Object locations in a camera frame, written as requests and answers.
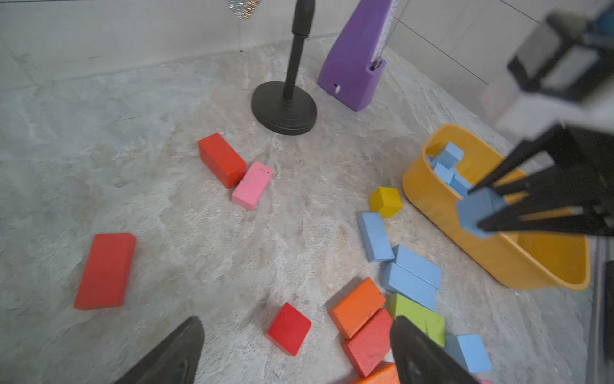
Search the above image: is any red cube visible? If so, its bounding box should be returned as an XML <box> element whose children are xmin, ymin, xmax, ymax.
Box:
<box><xmin>265</xmin><ymin>303</ymin><xmax>312</xmax><ymax>357</ymax></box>

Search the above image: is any red block near back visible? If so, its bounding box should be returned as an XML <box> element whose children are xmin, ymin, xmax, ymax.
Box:
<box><xmin>198</xmin><ymin>133</ymin><xmax>247</xmax><ymax>189</ymax></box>

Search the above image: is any red block far left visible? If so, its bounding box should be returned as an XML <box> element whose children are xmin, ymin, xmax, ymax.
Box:
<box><xmin>73</xmin><ymin>233</ymin><xmax>137</xmax><ymax>310</ymax></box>

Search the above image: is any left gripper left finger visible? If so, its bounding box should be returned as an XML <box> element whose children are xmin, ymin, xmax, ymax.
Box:
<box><xmin>115</xmin><ymin>316</ymin><xmax>206</xmax><ymax>384</ymax></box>

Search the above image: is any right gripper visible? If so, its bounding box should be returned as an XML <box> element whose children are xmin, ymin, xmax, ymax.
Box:
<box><xmin>470</xmin><ymin>123</ymin><xmax>613</xmax><ymax>237</ymax></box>

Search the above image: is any orange long block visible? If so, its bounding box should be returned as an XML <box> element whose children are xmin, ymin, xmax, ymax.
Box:
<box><xmin>351</xmin><ymin>362</ymin><xmax>400</xmax><ymax>384</ymax></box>

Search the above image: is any green long block centre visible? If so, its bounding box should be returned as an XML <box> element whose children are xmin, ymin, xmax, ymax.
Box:
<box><xmin>386</xmin><ymin>294</ymin><xmax>445</xmax><ymax>347</ymax></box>

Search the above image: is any red long block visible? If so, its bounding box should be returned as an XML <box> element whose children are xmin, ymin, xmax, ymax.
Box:
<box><xmin>342</xmin><ymin>308</ymin><xmax>393</xmax><ymax>378</ymax></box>

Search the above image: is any orange short block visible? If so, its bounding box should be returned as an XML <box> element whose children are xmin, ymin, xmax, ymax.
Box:
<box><xmin>329</xmin><ymin>278</ymin><xmax>385</xmax><ymax>340</ymax></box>

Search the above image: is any blue long block pair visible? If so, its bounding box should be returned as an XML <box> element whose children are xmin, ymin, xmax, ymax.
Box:
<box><xmin>382</xmin><ymin>262</ymin><xmax>437</xmax><ymax>312</ymax></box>
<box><xmin>393</xmin><ymin>245</ymin><xmax>442</xmax><ymax>290</ymax></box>

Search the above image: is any blue long block diagonal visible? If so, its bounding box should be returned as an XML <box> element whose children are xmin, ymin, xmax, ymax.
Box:
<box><xmin>358</xmin><ymin>213</ymin><xmax>394</xmax><ymax>262</ymax></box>

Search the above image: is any blue cube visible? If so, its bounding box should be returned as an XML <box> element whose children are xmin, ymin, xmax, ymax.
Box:
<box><xmin>449</xmin><ymin>174</ymin><xmax>473</xmax><ymax>198</ymax></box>
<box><xmin>444</xmin><ymin>334</ymin><xmax>492</xmax><ymax>374</ymax></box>
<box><xmin>456</xmin><ymin>187</ymin><xmax>508</xmax><ymax>238</ymax></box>
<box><xmin>433</xmin><ymin>163</ymin><xmax>457</xmax><ymax>185</ymax></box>

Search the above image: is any purple metronome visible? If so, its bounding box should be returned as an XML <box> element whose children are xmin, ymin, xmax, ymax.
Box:
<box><xmin>318</xmin><ymin>0</ymin><xmax>398</xmax><ymax>112</ymax></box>

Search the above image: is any yellow cube right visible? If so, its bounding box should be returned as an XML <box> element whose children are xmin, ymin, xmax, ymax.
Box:
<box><xmin>369</xmin><ymin>187</ymin><xmax>403</xmax><ymax>218</ymax></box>

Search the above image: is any yellow plastic tray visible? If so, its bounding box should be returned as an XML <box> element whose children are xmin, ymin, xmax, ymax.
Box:
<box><xmin>402</xmin><ymin>124</ymin><xmax>591</xmax><ymax>291</ymax></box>

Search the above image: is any pink block near back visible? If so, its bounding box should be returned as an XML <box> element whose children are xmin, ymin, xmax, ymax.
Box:
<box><xmin>231</xmin><ymin>162</ymin><xmax>273</xmax><ymax>211</ymax></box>

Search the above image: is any black microphone stand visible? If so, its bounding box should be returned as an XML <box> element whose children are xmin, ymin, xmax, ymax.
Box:
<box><xmin>251</xmin><ymin>0</ymin><xmax>318</xmax><ymax>136</ymax></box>

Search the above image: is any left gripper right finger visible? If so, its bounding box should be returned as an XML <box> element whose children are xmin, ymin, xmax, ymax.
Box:
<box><xmin>390</xmin><ymin>315</ymin><xmax>479</xmax><ymax>384</ymax></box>

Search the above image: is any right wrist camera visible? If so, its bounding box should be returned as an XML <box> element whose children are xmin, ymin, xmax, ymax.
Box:
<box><xmin>481</xmin><ymin>4</ymin><xmax>613</xmax><ymax>138</ymax></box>

